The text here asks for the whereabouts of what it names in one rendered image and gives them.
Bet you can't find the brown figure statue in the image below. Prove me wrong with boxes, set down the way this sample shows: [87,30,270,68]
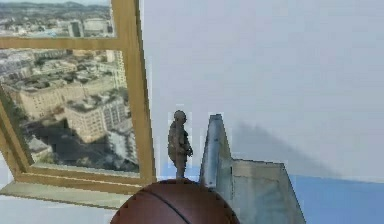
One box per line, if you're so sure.
[167,109,194,180]

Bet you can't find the brown basketball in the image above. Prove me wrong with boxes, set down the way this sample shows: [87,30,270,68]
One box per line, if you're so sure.
[109,178,241,224]

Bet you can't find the grey metal angular object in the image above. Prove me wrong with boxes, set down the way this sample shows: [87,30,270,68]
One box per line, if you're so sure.
[198,113,307,224]

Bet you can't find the wooden framed window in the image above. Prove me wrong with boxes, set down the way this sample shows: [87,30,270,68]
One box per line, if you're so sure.
[0,0,158,210]

